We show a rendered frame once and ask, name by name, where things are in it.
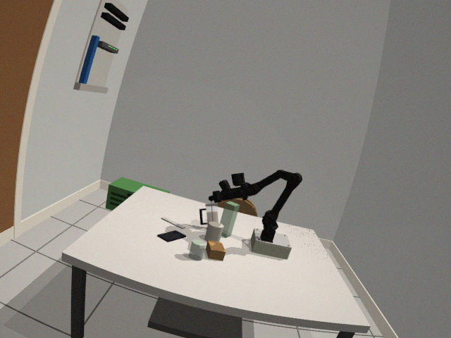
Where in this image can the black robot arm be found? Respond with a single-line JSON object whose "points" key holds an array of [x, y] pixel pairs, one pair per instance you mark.
{"points": [[246, 189]]}

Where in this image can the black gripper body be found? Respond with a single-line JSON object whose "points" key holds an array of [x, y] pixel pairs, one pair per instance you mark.
{"points": [[218, 196]]}

